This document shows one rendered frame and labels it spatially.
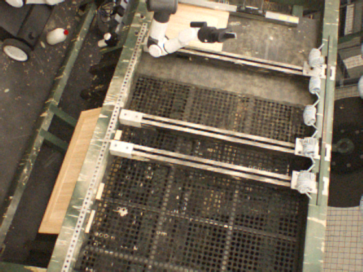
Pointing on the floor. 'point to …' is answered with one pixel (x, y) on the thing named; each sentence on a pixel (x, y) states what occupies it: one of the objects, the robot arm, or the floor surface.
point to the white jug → (52, 37)
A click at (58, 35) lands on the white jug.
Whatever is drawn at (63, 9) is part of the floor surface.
